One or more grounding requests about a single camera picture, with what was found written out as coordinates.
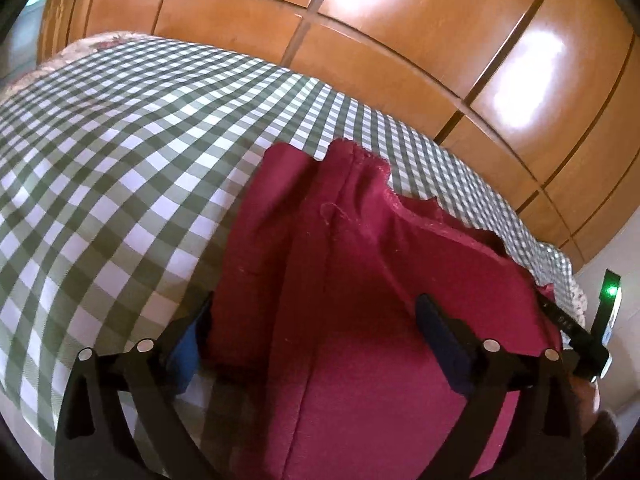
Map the dark red cloth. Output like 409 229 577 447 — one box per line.
202 137 565 480

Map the person's right forearm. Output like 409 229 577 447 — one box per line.
570 377 626 466

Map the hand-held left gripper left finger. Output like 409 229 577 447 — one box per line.
52 290 217 480

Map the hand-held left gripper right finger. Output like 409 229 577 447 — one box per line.
416 292 587 480

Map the green white checked sheet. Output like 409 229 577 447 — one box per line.
0 32 576 461

